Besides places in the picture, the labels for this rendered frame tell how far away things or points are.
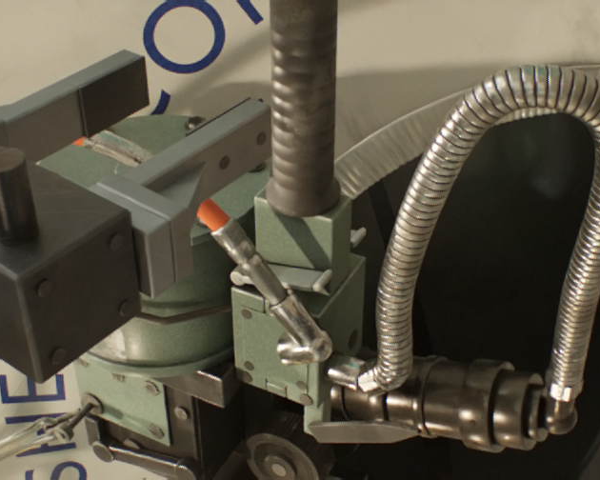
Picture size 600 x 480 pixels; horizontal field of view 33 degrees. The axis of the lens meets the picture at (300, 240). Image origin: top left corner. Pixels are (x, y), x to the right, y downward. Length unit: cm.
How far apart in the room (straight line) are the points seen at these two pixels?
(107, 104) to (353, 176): 32
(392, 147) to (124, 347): 25
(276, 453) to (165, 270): 35
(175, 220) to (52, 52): 35
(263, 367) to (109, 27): 25
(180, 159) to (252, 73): 31
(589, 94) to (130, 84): 21
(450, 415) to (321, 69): 26
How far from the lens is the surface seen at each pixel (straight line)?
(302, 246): 57
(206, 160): 41
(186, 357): 62
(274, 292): 55
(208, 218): 54
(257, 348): 61
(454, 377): 67
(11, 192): 33
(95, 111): 47
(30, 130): 45
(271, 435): 69
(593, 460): 116
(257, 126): 43
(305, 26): 50
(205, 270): 59
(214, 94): 71
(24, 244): 34
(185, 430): 69
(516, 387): 66
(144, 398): 69
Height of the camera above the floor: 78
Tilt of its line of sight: 9 degrees up
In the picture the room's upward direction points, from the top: 115 degrees counter-clockwise
